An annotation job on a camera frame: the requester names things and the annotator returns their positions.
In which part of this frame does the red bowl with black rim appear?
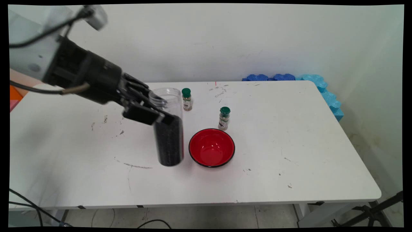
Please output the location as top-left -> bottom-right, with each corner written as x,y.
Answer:
188,128 -> 236,168

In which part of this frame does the white table leg frame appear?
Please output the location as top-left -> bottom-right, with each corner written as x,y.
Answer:
294,202 -> 370,228

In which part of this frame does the green-lid spice bottle tan label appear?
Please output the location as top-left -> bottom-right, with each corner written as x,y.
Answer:
181,88 -> 193,111

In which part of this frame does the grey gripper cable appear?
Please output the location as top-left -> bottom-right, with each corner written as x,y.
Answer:
9,80 -> 91,96

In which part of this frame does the orange object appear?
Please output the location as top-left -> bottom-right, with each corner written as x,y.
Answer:
10,85 -> 25,101

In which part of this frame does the light blue foam mat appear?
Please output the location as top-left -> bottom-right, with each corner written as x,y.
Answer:
296,74 -> 344,122

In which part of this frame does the black tripod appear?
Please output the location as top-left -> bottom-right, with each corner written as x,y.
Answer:
331,191 -> 404,227

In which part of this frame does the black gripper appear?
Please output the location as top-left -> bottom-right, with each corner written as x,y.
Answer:
43,36 -> 176,126

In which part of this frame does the clear jar with black grains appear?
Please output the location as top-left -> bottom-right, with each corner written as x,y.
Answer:
149,87 -> 185,167

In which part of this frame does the green-lid spice bottle dark label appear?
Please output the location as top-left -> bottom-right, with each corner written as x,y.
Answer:
218,107 -> 231,131

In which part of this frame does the black floor cable loop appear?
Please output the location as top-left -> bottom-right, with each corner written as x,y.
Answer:
137,219 -> 172,229

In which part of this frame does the black camera cable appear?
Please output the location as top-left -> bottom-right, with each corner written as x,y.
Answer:
9,9 -> 94,49

